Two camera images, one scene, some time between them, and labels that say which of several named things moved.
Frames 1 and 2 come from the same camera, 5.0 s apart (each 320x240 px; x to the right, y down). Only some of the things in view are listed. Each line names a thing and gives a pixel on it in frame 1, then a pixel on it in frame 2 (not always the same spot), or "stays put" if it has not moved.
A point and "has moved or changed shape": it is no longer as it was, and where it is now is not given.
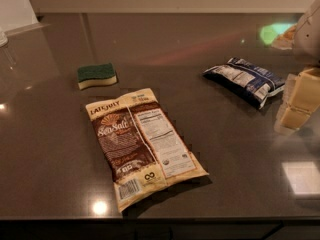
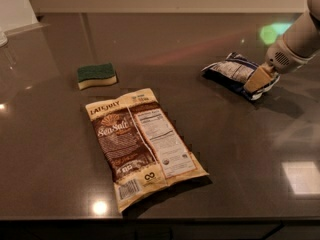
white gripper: [308, 39] -> [278, 59]
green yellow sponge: [96, 75] stays put
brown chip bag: [141, 146] stays put
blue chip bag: [245, 80] has moved or changed shape
